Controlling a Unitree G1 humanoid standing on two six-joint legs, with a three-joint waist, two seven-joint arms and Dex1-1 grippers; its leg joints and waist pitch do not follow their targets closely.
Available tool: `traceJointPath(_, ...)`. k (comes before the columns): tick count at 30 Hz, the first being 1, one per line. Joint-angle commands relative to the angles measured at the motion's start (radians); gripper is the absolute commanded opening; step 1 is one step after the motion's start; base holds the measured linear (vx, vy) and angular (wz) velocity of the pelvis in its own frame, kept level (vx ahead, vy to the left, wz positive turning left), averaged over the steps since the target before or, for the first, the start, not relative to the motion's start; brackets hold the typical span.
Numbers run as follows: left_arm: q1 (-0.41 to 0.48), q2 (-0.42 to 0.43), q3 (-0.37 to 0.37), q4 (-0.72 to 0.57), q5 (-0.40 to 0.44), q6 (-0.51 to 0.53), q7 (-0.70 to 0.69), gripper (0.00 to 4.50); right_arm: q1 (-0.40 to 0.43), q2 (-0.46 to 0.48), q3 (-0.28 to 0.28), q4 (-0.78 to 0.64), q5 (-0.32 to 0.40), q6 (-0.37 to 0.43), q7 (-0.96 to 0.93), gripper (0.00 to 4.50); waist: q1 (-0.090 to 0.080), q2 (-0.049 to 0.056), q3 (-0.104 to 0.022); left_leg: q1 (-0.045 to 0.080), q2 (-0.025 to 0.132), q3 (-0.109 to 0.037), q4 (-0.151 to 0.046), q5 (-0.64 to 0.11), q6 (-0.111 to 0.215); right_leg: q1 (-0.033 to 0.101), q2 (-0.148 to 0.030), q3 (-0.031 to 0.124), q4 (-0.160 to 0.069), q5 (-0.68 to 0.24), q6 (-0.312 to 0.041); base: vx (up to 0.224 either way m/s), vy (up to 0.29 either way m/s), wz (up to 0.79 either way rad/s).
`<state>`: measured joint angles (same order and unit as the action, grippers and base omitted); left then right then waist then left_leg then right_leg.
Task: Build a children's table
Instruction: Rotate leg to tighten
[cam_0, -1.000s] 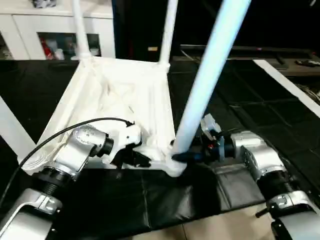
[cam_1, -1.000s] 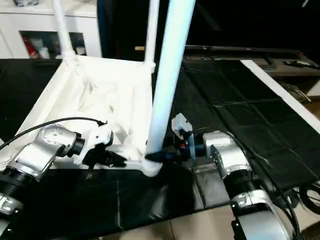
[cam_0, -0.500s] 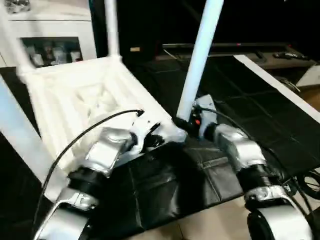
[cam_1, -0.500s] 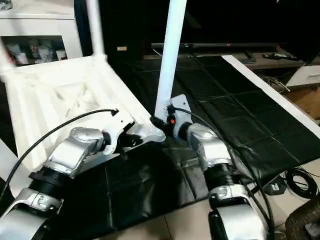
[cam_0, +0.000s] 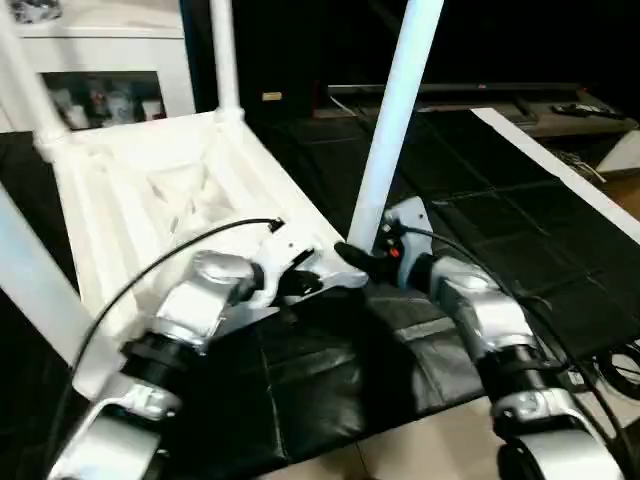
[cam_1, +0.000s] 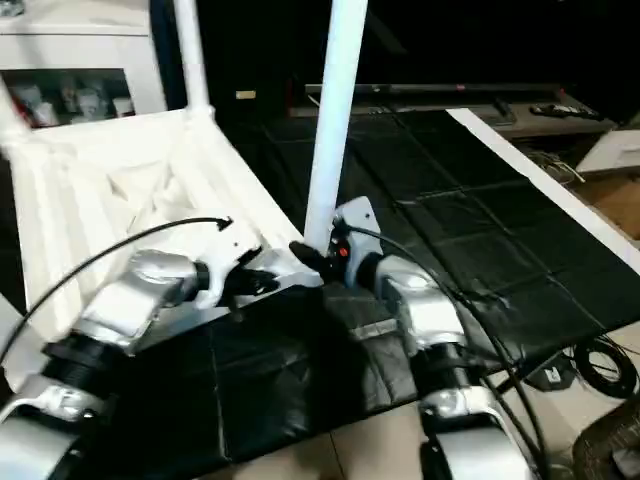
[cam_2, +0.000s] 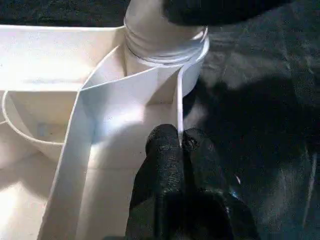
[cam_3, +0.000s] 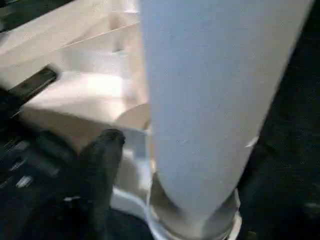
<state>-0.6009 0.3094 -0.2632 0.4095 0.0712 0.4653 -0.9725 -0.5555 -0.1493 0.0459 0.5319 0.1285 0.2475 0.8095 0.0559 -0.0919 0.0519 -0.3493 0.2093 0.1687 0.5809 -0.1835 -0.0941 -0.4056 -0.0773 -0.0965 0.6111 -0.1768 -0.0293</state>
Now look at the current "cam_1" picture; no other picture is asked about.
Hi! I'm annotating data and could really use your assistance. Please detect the white plastic table leg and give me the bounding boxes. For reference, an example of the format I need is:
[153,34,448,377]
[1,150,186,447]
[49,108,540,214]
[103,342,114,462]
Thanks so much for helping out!
[0,75,32,152]
[171,0,217,120]
[0,293,31,351]
[301,0,370,252]

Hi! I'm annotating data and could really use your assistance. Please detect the white plastic table top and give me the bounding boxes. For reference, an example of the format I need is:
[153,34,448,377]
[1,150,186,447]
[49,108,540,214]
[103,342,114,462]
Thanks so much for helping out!
[0,108,327,397]

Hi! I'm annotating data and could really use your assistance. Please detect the black mat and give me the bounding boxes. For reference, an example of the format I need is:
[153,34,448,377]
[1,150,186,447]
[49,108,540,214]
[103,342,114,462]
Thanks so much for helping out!
[0,105,640,480]

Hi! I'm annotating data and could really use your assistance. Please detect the white flat strip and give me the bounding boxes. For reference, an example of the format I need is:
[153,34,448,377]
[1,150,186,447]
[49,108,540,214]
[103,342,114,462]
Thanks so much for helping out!
[447,108,640,277]

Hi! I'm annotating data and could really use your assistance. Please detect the black cabinet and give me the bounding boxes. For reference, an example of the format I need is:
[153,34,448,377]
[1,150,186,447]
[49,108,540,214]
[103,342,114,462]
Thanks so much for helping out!
[150,0,640,113]

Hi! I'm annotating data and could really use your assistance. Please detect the black power adapter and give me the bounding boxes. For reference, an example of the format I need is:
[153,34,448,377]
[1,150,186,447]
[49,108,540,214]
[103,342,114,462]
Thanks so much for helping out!
[534,361,574,392]

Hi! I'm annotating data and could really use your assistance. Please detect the black remote control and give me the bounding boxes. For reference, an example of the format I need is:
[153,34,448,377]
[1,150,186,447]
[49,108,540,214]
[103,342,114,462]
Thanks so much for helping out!
[529,102,607,122]

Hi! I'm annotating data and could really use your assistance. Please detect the white low furniture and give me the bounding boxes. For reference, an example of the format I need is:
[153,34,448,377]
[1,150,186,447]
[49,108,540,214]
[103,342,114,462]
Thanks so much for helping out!
[577,124,640,180]

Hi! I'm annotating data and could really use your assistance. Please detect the white glass-door cabinet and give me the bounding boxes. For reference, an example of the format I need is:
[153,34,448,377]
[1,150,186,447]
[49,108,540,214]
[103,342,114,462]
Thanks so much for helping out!
[0,0,167,127]

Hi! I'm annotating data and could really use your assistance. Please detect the tangled light cables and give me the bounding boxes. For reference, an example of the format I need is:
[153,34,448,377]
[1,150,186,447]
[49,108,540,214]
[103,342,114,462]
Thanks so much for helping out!
[529,149,592,188]

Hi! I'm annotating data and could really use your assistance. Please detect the black cable coil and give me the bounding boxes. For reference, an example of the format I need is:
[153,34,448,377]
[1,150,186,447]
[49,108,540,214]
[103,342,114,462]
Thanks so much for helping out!
[574,334,640,403]

